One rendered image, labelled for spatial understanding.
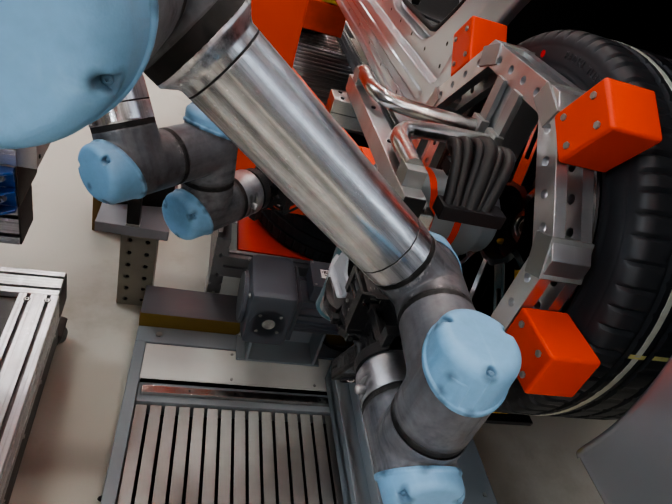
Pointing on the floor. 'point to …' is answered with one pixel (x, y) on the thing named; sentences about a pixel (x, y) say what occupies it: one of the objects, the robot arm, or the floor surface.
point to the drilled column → (135, 268)
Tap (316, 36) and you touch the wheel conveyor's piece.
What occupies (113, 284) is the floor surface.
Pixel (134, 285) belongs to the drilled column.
